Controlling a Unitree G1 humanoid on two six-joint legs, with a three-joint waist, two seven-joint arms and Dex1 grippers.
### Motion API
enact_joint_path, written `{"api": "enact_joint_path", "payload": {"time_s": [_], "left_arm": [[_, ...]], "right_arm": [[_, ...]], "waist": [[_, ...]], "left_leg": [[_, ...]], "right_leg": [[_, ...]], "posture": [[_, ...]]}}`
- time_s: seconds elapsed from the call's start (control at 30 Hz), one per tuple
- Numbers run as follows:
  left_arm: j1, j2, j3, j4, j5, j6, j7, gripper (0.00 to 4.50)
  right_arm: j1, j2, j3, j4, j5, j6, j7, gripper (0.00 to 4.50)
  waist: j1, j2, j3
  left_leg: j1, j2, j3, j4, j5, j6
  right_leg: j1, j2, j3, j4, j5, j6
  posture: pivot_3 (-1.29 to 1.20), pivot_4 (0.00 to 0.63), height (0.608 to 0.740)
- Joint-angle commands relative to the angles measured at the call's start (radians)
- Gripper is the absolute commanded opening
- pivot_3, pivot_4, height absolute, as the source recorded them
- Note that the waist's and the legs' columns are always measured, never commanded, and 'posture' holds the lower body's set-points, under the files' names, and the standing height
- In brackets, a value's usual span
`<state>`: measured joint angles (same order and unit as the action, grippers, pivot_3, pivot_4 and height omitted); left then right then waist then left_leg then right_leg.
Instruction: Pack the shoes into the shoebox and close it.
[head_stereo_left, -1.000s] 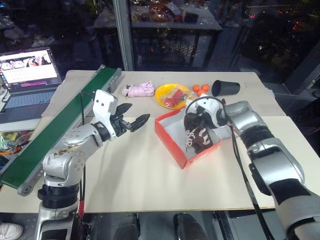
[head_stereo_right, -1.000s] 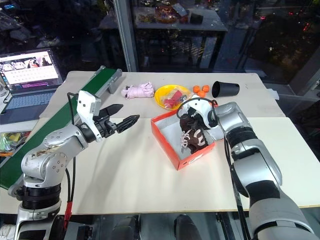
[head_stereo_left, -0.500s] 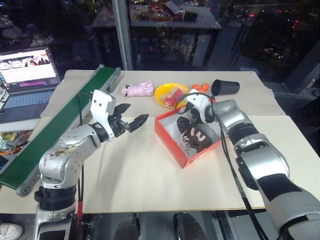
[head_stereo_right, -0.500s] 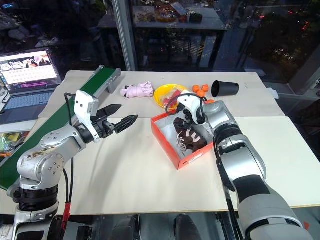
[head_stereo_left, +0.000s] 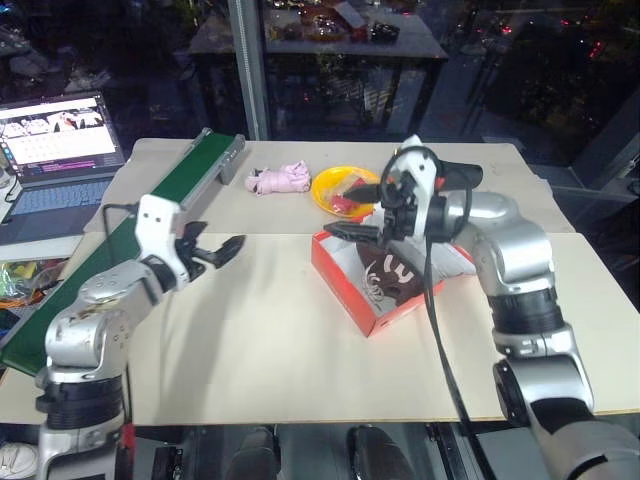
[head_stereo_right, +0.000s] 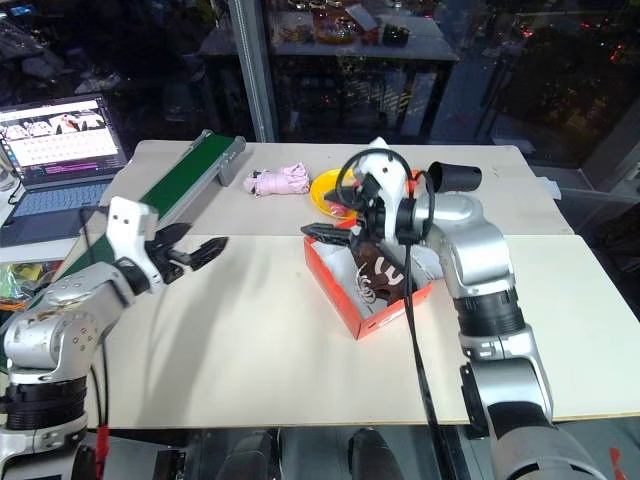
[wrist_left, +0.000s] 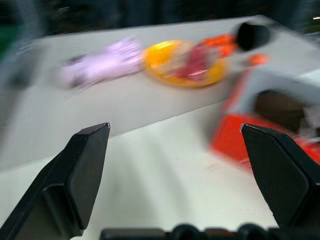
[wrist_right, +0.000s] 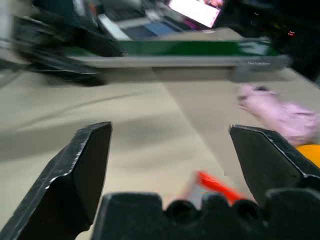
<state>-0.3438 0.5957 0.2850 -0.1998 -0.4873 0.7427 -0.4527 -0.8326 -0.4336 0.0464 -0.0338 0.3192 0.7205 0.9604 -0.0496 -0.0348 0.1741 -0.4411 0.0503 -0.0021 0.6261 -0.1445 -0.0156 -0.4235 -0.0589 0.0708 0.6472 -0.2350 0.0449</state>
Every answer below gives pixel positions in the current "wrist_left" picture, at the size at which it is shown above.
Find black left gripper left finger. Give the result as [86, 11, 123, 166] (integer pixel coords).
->
[0, 122, 111, 240]

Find orange shoebox with grey lid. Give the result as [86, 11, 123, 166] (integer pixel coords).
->
[208, 53, 320, 174]

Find pink plush toy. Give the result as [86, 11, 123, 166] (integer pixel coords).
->
[56, 36, 145, 91]

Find red item on plate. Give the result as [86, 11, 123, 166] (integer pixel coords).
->
[174, 46, 216, 81]

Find yellow round plate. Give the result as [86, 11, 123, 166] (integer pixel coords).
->
[141, 39, 227, 89]

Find green object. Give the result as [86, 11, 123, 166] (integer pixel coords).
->
[0, 24, 19, 65]

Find orange toy pieces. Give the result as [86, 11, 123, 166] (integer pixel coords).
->
[199, 33, 239, 60]

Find black round cup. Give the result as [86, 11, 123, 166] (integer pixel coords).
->
[234, 21, 273, 52]

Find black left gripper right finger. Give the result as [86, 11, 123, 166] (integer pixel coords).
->
[240, 123, 320, 233]

